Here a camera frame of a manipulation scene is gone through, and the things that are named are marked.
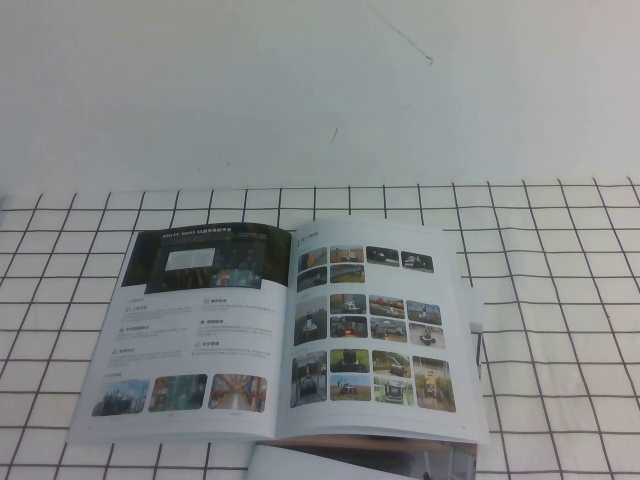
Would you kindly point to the white black-grid tablecloth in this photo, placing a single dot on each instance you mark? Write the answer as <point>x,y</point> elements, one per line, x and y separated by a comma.
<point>550,350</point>

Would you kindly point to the large photo book underneath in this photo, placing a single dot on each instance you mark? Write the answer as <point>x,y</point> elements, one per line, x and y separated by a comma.
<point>350,462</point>

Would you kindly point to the white product brochure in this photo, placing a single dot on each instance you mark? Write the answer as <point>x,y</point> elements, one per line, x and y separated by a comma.
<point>240,320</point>

